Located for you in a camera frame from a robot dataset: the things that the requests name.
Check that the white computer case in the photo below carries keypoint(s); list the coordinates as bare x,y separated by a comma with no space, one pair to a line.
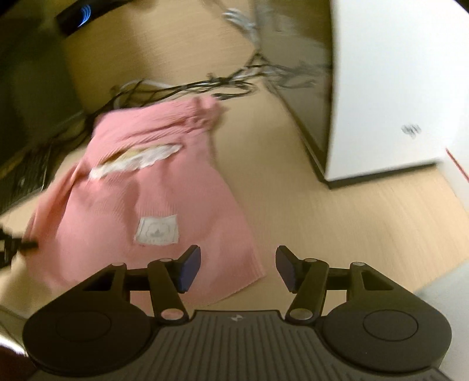
384,91

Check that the black device with blue light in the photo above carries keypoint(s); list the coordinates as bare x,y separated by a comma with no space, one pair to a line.
88,14

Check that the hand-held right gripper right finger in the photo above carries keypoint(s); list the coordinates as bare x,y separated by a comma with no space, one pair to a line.
286,271

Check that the pink ribbed knit garment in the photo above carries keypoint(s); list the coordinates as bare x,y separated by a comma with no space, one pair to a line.
146,190

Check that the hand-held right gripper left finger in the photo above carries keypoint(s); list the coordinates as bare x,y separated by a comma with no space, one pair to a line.
190,270

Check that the black keyboard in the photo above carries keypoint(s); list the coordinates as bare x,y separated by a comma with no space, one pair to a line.
25,176

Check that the dark monitor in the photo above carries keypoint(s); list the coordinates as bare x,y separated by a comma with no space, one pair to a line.
33,95

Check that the grey flat object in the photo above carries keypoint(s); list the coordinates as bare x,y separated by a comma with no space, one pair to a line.
445,293

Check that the white sheet with red edge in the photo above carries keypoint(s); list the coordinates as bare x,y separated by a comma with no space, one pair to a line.
458,161

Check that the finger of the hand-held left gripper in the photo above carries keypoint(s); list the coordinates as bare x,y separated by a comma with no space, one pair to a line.
14,243

